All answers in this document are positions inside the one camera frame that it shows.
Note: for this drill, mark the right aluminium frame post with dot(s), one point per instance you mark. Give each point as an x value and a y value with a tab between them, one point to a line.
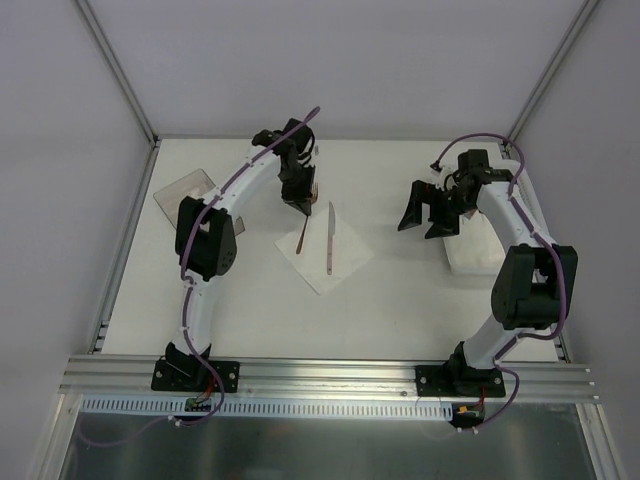
568	41

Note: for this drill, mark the aluminium front rail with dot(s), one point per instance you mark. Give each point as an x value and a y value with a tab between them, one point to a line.
537	382

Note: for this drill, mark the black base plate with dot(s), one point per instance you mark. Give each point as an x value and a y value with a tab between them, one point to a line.
444	381
194	377

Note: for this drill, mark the pink handled knife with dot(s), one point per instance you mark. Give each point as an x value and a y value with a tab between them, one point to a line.
331	228

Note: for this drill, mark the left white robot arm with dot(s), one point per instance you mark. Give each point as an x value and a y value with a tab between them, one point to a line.
205	238

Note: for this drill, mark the transparent brown plastic tray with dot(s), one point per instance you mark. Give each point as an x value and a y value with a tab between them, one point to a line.
196	184

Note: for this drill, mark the left aluminium frame post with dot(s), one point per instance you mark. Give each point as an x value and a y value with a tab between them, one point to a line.
107	52

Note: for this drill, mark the white paper napkin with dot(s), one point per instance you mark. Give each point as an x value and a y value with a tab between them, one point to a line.
350	252

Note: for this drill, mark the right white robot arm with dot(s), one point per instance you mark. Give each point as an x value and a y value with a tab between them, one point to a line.
532	292

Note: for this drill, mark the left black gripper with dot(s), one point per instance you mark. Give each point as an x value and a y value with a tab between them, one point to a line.
296	189

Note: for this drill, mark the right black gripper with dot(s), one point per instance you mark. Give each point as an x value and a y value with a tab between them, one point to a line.
435	206

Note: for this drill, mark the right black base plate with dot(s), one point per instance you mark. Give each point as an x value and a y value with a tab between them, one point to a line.
444	381

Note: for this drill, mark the gold fork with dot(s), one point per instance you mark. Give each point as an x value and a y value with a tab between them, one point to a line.
303	230

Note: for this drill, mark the white plastic basket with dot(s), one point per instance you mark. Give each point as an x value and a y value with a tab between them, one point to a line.
476	250

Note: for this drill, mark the aluminium frame post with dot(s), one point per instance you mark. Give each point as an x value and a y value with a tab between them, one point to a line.
107	52
568	41

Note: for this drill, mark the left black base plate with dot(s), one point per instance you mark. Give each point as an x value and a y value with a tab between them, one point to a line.
194	377

